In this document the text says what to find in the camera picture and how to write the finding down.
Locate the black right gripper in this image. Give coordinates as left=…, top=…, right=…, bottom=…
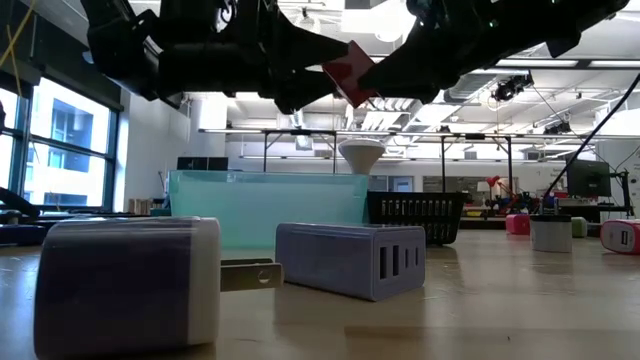
left=356, top=0, right=551, bottom=105

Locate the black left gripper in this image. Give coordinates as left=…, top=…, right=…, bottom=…
left=157, top=0, right=350, bottom=116

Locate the red charger block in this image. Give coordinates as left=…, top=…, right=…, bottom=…
left=321, top=39, right=380, bottom=110

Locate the pink charger cube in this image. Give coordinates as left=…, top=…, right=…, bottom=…
left=505, top=213, right=532, bottom=237

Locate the white round black-top charger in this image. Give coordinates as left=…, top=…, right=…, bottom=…
left=529, top=213, right=574, bottom=254

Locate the red desk lamp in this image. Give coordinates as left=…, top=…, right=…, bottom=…
left=485, top=174, right=507, bottom=201

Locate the black slotted plastic basket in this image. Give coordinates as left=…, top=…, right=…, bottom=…
left=366, top=190, right=470, bottom=247

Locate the teal translucent plastic bin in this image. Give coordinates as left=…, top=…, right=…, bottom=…
left=167, top=169, right=370, bottom=250

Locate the lavender multi-port charger block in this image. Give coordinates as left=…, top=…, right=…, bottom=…
left=275, top=221, right=428, bottom=303

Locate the black computer monitor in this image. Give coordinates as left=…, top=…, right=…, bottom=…
left=566, top=158, right=613, bottom=199

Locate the black metal gantry frame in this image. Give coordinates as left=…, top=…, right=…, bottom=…
left=439, top=132, right=515, bottom=195
left=261, top=128, right=338, bottom=174

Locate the black ceiling-mounted camera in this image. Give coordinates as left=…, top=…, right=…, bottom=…
left=491, top=71, right=535, bottom=104

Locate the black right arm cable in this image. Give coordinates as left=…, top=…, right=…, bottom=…
left=542, top=72, right=640, bottom=201

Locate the purple and white wall charger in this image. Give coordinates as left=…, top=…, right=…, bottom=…
left=33, top=215, right=285, bottom=360

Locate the yellow hanging cable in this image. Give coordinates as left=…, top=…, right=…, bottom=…
left=0, top=0, right=37, bottom=99

